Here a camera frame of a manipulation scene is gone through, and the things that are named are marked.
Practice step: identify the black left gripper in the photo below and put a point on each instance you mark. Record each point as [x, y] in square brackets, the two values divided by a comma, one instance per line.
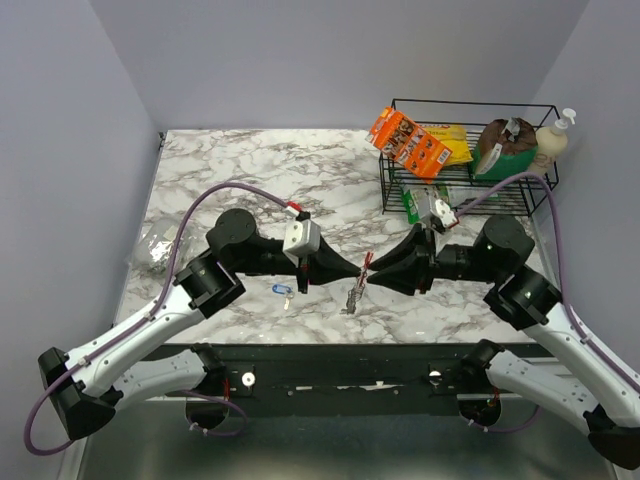
[324, 266]

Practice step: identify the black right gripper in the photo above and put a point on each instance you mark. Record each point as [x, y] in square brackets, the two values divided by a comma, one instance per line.
[415, 270]

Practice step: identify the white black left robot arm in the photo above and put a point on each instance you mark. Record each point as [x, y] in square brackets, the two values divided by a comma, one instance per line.
[89, 384]

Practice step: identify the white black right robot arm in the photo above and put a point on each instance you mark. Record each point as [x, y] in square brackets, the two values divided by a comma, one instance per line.
[602, 401]

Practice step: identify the blue tag small key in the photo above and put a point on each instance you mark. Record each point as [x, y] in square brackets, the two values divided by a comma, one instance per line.
[286, 292]

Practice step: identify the green white snack packet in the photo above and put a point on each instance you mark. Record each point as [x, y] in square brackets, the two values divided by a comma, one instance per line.
[417, 199]

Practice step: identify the orange snack box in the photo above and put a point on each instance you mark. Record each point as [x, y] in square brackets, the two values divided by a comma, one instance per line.
[408, 144]

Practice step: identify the yellow chips bag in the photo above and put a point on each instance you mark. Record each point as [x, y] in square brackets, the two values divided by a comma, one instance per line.
[454, 137]

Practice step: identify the green brown coffee bag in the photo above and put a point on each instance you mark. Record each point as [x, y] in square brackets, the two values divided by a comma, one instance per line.
[505, 147]

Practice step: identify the clear bag of foil items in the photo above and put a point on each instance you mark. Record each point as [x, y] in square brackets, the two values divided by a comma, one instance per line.
[152, 252]

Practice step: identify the white pump lotion bottle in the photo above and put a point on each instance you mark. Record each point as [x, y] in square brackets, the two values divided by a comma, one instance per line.
[551, 142]

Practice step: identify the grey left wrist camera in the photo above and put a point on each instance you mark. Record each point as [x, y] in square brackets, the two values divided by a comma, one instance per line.
[301, 238]

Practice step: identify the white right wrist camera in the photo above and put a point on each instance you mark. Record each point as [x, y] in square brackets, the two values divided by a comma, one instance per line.
[437, 215]

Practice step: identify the black wire basket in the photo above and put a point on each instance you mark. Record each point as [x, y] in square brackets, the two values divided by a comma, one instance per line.
[521, 198]

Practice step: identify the black metal base rail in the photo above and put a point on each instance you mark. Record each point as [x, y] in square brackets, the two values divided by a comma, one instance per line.
[352, 380]

